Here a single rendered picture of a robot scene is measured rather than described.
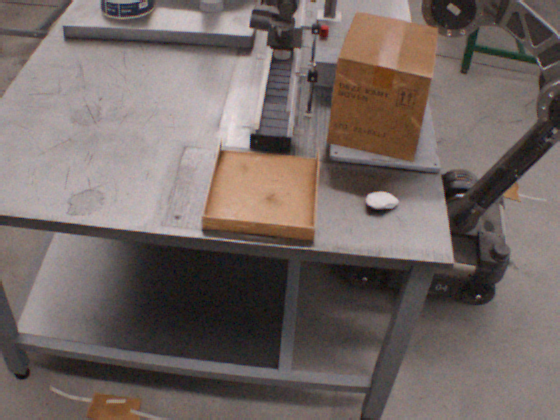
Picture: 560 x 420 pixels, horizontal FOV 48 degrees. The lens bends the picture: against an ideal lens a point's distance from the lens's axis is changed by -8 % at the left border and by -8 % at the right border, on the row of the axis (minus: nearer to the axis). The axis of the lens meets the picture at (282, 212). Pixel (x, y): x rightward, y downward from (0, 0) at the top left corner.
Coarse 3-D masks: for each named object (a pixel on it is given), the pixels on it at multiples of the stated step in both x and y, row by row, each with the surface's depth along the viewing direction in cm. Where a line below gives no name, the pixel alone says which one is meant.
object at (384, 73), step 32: (352, 32) 175; (384, 32) 177; (416, 32) 179; (352, 64) 164; (384, 64) 163; (416, 64) 165; (352, 96) 171; (384, 96) 168; (416, 96) 166; (352, 128) 177; (384, 128) 174; (416, 128) 172
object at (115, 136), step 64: (320, 0) 256; (384, 0) 261; (64, 64) 209; (128, 64) 210; (192, 64) 212; (256, 64) 214; (0, 128) 182; (64, 128) 183; (128, 128) 185; (192, 128) 186; (320, 128) 191; (0, 192) 162; (64, 192) 164; (128, 192) 165; (192, 192) 167; (320, 192) 170; (320, 256) 157; (384, 256) 156; (448, 256) 157
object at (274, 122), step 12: (276, 60) 207; (288, 60) 208; (276, 72) 202; (288, 72) 202; (276, 84) 197; (288, 84) 197; (264, 96) 192; (276, 96) 192; (264, 108) 187; (276, 108) 188; (264, 120) 183; (276, 120) 183; (288, 120) 184; (264, 132) 179; (276, 132) 179
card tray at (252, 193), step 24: (216, 168) 173; (240, 168) 174; (264, 168) 175; (288, 168) 176; (312, 168) 177; (216, 192) 167; (240, 192) 168; (264, 192) 168; (288, 192) 169; (312, 192) 170; (216, 216) 161; (240, 216) 161; (264, 216) 162; (288, 216) 163; (312, 216) 163
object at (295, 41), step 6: (270, 30) 194; (300, 30) 194; (270, 36) 194; (276, 36) 191; (294, 36) 192; (300, 36) 194; (270, 42) 194; (276, 42) 194; (282, 42) 192; (288, 42) 192; (294, 42) 194; (300, 42) 194; (300, 48) 194
